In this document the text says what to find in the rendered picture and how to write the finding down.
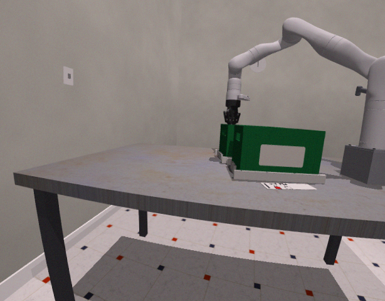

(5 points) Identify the white paper pick list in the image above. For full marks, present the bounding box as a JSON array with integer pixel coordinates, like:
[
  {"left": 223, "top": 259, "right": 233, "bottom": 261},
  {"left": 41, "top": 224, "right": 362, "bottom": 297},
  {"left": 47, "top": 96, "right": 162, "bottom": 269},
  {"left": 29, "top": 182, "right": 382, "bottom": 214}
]
[{"left": 261, "top": 182, "right": 317, "bottom": 190}]

